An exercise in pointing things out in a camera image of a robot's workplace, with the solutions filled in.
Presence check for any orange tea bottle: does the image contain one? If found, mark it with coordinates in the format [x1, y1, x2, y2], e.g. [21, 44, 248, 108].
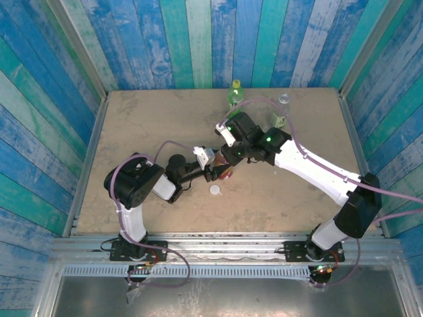
[213, 148, 235, 181]

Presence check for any clear bottle with green label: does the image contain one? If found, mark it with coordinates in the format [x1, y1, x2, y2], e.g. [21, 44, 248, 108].
[270, 93, 291, 129]

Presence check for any green plastic bottle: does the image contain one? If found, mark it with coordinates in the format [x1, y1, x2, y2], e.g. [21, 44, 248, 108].
[226, 79, 245, 118]

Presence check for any shiny metal sheet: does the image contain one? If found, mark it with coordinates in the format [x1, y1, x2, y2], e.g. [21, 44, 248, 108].
[32, 275, 417, 317]

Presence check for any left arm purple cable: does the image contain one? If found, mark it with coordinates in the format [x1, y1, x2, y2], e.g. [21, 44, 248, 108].
[110, 141, 196, 288]

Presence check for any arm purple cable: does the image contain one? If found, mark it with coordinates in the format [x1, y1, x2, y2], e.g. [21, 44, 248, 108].
[226, 98, 423, 288]
[110, 141, 196, 288]

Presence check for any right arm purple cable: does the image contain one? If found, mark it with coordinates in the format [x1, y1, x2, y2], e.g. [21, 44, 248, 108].
[226, 98, 423, 288]

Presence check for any aluminium mounting rail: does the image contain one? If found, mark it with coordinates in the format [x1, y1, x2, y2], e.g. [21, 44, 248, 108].
[51, 232, 403, 265]

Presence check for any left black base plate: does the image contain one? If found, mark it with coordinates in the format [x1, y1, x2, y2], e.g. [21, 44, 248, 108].
[109, 240, 169, 262]

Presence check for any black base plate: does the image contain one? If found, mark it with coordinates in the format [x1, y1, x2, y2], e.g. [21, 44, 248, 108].
[284, 240, 345, 264]
[109, 240, 169, 262]

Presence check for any left aluminium table edge rail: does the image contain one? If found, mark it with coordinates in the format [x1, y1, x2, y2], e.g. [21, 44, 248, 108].
[62, 92, 110, 237]

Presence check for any aluminium table edge rail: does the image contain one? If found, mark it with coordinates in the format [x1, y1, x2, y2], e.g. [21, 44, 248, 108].
[62, 92, 110, 237]
[336, 88, 393, 238]

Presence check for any slotted grey cable duct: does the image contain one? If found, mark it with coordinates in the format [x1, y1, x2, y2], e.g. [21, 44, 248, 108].
[62, 265, 311, 279]

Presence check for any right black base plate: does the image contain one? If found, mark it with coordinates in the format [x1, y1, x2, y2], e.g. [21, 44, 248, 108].
[284, 240, 345, 264]

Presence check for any right aluminium table edge rail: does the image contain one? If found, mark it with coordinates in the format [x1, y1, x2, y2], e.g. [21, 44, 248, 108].
[336, 88, 393, 238]

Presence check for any right aluminium corner post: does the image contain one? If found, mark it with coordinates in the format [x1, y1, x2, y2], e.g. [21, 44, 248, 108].
[339, 0, 403, 96]

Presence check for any aluminium corner post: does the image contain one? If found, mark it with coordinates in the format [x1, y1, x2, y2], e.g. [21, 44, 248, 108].
[46, 0, 109, 100]
[339, 0, 403, 96]

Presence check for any left aluminium corner post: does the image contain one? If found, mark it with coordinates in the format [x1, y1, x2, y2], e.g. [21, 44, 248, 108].
[46, 0, 109, 100]

